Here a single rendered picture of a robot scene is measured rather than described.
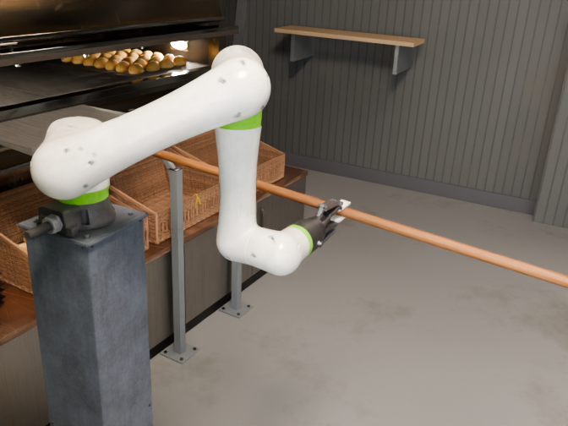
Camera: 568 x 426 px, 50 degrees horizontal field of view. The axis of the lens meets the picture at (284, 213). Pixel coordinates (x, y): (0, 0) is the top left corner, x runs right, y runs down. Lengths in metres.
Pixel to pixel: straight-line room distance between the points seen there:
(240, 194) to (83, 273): 0.41
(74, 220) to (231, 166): 0.38
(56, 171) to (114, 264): 0.34
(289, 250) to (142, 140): 0.45
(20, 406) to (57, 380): 0.76
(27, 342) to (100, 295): 0.90
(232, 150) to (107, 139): 0.31
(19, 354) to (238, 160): 1.26
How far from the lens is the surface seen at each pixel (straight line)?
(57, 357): 1.72
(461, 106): 5.10
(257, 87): 1.23
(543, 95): 5.01
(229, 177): 1.46
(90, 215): 1.50
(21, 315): 2.41
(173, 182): 2.66
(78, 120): 1.47
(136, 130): 1.26
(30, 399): 2.53
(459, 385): 3.07
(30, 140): 2.33
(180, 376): 2.95
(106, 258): 1.51
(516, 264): 1.67
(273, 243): 1.47
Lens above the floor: 1.82
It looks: 23 degrees down
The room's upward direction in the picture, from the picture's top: 3 degrees clockwise
